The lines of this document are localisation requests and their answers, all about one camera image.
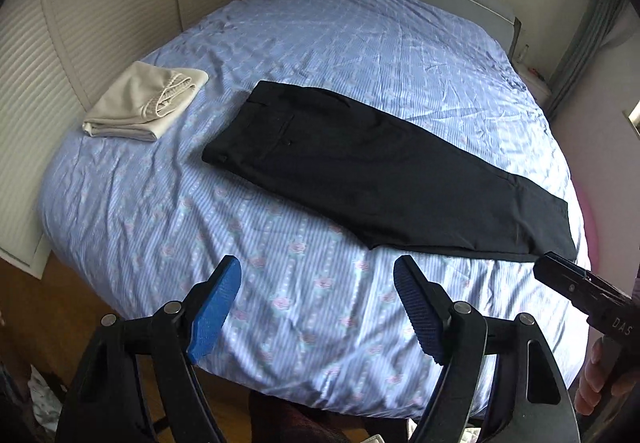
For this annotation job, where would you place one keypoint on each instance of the white patterned cloth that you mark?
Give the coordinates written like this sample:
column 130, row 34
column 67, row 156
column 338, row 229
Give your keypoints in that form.
column 47, row 398

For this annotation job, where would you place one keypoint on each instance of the small bottle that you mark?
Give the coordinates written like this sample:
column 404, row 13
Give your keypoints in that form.
column 525, row 54

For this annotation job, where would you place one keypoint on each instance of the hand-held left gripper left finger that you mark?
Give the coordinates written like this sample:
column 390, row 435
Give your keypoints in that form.
column 215, row 308

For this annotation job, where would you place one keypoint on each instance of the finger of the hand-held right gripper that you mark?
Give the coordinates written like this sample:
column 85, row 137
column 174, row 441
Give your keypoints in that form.
column 565, row 275

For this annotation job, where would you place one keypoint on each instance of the folded beige pants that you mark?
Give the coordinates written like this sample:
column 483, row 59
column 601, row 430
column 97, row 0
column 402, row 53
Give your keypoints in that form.
column 142, row 105

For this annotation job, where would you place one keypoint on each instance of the black pants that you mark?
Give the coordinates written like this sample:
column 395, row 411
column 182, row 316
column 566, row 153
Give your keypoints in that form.
column 370, row 163

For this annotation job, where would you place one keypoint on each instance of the person's right hand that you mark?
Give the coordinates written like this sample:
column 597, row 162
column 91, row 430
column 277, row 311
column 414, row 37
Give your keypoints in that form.
column 592, row 383

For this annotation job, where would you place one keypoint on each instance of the grey-green curtain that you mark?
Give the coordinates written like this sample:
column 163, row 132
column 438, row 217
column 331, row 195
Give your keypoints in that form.
column 585, row 43

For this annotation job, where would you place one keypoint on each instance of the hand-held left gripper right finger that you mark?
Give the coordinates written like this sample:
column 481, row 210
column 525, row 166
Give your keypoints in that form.
column 420, row 308

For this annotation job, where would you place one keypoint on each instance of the blue floral bed sheet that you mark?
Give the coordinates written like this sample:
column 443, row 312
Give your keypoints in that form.
column 310, row 48

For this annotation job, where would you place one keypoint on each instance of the white nightstand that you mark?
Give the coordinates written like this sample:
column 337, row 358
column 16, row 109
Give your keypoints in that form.
column 535, row 78

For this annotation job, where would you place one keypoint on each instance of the white louvered wardrobe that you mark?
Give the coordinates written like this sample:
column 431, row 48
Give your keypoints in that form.
column 75, row 48

